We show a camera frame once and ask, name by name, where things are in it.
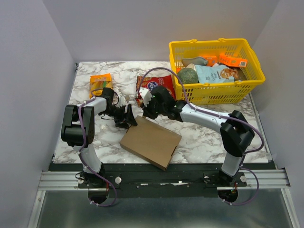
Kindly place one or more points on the light blue chips bag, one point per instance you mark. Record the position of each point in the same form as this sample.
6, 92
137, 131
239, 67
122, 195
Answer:
216, 74

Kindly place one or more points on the aluminium frame profile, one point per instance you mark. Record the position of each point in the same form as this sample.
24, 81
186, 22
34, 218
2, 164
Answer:
145, 181

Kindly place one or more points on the orange snack packet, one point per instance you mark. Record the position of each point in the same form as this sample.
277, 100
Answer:
98, 83

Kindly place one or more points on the brown cardboard express box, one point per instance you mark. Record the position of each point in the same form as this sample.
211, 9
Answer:
151, 142

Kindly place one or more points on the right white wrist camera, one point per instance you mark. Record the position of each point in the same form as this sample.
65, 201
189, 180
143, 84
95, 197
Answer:
145, 95

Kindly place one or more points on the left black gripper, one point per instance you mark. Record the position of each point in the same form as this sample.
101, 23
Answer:
129, 118

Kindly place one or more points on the red candy bag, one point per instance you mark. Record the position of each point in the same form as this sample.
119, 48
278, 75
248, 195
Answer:
152, 82

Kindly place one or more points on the orange carton box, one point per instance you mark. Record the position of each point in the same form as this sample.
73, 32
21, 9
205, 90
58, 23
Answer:
232, 61

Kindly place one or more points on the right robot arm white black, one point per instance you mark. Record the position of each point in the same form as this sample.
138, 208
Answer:
235, 132

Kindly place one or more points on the grey pouch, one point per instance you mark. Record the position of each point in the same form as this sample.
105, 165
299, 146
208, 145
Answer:
195, 60

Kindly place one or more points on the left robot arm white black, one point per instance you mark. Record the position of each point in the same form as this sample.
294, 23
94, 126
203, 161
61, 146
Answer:
78, 126

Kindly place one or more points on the yellow plastic basket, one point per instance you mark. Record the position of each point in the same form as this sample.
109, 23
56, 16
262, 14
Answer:
219, 93

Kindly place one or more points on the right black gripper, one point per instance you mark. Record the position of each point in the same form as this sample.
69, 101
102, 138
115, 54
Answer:
147, 109

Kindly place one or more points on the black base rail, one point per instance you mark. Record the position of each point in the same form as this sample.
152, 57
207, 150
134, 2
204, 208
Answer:
230, 195

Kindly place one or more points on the green round melon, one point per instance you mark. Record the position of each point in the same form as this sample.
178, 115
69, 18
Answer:
188, 76

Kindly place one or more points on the small orange box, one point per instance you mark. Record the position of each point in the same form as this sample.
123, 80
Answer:
209, 60

